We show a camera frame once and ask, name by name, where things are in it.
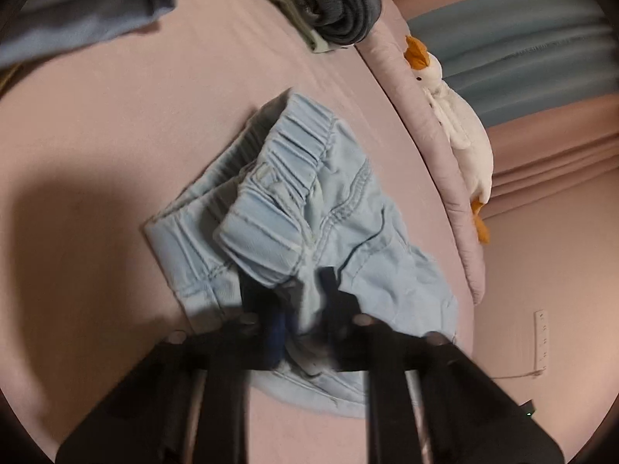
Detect light green folded cloth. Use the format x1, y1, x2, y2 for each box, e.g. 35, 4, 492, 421
227, 0, 339, 54

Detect white power strip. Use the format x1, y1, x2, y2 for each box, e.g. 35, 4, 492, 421
534, 308, 550, 373

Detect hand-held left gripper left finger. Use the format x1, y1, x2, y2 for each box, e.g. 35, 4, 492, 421
55, 271, 296, 464

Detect light blue denim pants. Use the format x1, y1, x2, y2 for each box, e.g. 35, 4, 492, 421
142, 88, 459, 419

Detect white goose plush toy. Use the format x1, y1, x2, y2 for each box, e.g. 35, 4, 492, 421
404, 35, 495, 245

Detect blue curtain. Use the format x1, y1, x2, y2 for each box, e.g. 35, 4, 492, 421
406, 0, 619, 129

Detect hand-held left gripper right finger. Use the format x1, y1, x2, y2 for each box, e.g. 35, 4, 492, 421
316, 267, 566, 464

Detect pink duvet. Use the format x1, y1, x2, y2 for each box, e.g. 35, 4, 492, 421
355, 10, 487, 306

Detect white power cable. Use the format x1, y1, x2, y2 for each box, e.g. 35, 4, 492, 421
492, 368, 546, 384

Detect blue garment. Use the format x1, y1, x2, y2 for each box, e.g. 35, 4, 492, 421
0, 0, 177, 71

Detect dark grey folded garment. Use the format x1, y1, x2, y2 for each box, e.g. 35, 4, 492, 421
278, 0, 383, 45

